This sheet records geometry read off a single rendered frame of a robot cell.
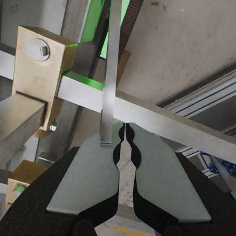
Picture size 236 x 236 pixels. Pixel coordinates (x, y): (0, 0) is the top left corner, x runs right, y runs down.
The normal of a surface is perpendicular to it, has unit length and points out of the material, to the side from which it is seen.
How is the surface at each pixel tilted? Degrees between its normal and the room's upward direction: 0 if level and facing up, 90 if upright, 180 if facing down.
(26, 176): 90
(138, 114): 0
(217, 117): 0
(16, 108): 90
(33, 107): 90
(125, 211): 90
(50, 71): 0
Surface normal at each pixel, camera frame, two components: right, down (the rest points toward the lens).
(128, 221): -0.04, 0.47
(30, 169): 0.38, -0.81
